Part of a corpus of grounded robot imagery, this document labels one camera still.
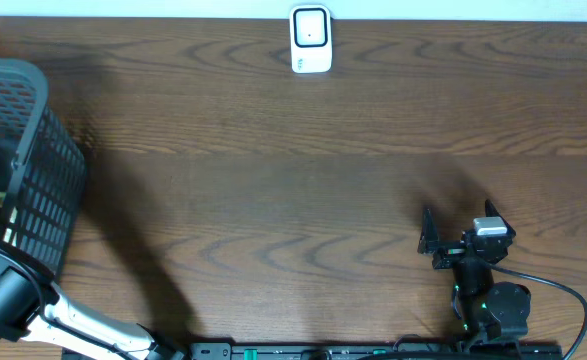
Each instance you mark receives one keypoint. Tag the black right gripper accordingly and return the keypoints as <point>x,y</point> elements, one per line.
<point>450,252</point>

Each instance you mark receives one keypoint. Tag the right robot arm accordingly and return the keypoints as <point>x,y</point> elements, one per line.
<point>493,313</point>

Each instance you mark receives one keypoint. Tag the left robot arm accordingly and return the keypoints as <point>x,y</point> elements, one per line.
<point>33,308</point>

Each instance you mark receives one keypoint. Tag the white barcode scanner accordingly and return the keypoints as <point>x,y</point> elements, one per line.
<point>310,39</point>

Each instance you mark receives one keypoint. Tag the grey plastic basket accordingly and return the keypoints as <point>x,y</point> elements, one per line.
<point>42,171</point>

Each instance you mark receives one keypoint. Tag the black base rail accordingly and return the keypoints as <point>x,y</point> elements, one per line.
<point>406,349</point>

